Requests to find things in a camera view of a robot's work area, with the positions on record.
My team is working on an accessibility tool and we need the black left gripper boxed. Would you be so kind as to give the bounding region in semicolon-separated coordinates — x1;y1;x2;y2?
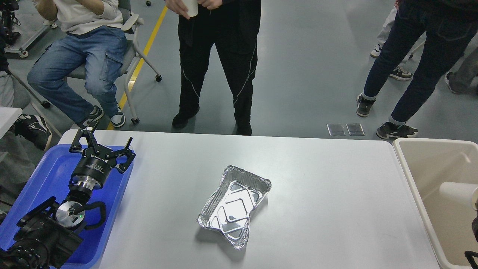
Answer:
69;127;136;189

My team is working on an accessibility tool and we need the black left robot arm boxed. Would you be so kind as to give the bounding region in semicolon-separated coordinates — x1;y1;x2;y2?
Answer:
1;130;136;269

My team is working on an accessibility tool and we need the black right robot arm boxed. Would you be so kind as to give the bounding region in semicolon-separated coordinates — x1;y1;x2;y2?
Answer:
464;217;478;269

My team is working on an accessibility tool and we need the blue plastic tray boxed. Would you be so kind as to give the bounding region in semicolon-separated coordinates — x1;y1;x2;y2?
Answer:
0;144;133;269

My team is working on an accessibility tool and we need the black sneaker at left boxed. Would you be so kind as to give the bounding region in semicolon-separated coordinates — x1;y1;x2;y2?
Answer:
14;114;52;151

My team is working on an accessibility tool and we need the seated person in jeans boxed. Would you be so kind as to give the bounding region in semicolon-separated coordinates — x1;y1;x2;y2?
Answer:
27;0;127;128

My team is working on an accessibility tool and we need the white side table edge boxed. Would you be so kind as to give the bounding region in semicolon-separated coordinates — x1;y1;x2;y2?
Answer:
0;107;22;139

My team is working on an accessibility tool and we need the grey wheeled chair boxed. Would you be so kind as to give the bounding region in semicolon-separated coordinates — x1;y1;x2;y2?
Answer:
67;0;162;124

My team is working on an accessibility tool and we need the aluminium foil tray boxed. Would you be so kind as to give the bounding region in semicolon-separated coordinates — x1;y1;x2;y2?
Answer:
197;166;272;249

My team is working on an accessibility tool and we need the small white paper cup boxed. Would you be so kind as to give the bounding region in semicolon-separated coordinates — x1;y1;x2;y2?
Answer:
183;0;198;17

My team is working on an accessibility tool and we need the standing person in black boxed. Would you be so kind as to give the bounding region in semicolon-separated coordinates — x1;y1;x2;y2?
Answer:
165;0;261;136

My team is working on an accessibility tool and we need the left metal floor plate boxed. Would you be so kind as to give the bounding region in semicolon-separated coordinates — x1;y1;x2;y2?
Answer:
327;124;345;136

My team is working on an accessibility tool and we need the metal floor plate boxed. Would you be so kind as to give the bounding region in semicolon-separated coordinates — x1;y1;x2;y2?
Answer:
346;124;365;136
327;124;345;136

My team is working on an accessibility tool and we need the right metal floor plate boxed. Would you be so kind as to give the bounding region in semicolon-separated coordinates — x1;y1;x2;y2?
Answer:
346;124;365;136

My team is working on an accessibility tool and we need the person in white trousers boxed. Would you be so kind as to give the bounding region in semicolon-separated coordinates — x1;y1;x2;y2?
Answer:
370;7;427;81

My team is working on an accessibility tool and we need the beige plastic bin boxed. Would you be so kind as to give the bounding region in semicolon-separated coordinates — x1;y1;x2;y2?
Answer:
393;138;478;269

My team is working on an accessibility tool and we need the grey trouser leg right edge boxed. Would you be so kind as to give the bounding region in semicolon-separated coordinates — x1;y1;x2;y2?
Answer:
444;54;478;94

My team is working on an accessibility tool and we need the person in dark jeans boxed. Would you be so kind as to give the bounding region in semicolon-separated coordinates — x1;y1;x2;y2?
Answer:
356;0;478;140

